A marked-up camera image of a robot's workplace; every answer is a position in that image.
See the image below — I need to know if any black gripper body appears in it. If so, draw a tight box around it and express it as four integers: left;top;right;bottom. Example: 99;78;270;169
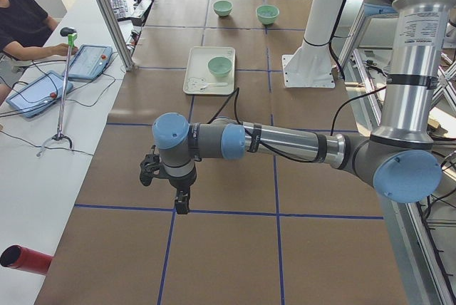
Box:
168;168;197;191

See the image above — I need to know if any green bowl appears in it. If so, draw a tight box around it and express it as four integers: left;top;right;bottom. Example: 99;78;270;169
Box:
207;56;232;78
256;4;280;26
212;0;232;17

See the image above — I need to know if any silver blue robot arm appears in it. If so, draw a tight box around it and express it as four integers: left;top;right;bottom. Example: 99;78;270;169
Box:
140;0;455;214

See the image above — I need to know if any person's right hand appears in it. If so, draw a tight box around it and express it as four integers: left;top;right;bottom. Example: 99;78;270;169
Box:
52;43;78;56

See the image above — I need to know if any white plastic spoon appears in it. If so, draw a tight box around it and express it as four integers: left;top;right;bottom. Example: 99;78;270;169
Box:
199;82;228;91

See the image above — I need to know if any white bear tray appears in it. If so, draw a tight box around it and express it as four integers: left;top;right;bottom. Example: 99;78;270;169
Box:
183;46;235;95

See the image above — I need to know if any blue teach pendant far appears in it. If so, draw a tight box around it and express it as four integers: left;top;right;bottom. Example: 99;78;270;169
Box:
68;44;113;81

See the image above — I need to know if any blue teach pendant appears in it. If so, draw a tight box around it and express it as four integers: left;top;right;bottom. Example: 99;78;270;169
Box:
68;44;113;81
1;71;63;118

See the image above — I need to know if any blue teach pendant near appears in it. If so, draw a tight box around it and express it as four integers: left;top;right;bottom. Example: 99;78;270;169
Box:
1;71;63;118

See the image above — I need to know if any red cylinder tube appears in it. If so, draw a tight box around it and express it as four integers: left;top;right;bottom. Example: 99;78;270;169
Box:
1;244;53;275

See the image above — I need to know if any silver reacher grabber stick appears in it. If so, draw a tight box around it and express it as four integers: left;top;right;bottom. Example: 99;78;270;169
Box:
36;33;78;157

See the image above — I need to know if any black computer mouse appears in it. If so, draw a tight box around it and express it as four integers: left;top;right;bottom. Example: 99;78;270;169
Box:
60;27;77;37

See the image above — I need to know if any black keyboard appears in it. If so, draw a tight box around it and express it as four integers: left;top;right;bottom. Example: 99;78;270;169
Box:
109;0;130;21

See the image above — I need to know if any person in black shirt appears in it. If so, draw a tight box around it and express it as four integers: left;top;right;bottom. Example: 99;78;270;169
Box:
0;0;78;106

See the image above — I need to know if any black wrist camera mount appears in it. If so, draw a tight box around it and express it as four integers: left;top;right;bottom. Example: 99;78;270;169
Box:
139;145;165;186

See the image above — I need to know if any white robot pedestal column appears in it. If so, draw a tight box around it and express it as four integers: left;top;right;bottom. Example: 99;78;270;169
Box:
282;0;345;88

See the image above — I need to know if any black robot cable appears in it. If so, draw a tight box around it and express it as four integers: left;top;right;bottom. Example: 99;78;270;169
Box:
207;87;388;163

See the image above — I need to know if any aluminium frame post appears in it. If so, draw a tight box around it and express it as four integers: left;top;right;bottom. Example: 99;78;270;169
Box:
96;0;135;71

